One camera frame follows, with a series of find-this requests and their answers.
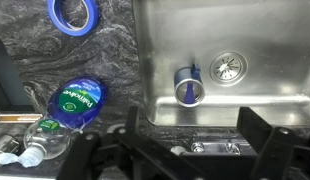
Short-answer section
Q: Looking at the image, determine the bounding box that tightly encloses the round sink drain strainer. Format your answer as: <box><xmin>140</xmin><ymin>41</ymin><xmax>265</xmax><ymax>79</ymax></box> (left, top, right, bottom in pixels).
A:
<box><xmin>209</xmin><ymin>52</ymin><xmax>248</xmax><ymax>86</ymax></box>

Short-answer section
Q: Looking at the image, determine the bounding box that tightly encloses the blue steel-rimmed cup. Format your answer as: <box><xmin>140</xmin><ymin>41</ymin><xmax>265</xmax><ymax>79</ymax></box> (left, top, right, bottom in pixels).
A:
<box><xmin>174</xmin><ymin>64</ymin><xmax>205</xmax><ymax>108</ymax></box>

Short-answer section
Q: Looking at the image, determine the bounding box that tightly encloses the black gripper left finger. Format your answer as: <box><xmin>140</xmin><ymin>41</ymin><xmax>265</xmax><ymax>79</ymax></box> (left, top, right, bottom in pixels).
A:
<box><xmin>57</xmin><ymin>106</ymin><xmax>209</xmax><ymax>180</ymax></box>

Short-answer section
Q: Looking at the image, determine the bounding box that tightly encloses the stainless steel sink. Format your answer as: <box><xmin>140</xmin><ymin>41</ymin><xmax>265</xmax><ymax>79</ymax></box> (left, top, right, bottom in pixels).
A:
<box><xmin>132</xmin><ymin>0</ymin><xmax>310</xmax><ymax>127</ymax></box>

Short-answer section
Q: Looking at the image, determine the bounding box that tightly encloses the chrome sink faucet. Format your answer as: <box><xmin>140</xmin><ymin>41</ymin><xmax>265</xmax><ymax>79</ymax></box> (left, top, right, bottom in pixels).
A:
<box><xmin>170</xmin><ymin>142</ymin><xmax>241</xmax><ymax>155</ymax></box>

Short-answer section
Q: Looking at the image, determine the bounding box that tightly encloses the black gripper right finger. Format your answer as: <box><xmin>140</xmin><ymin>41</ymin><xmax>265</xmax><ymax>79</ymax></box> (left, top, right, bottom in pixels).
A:
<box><xmin>236</xmin><ymin>107</ymin><xmax>310</xmax><ymax>180</ymax></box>

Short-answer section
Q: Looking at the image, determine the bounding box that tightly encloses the Palmolive dish soap bottle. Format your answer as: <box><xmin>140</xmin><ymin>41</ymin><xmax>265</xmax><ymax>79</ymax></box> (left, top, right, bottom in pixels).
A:
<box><xmin>0</xmin><ymin>75</ymin><xmax>108</xmax><ymax>168</ymax></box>

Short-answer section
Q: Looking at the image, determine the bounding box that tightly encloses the blue masking tape roll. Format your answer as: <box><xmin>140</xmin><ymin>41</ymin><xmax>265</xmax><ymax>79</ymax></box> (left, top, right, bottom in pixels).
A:
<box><xmin>47</xmin><ymin>0</ymin><xmax>99</xmax><ymax>37</ymax></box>

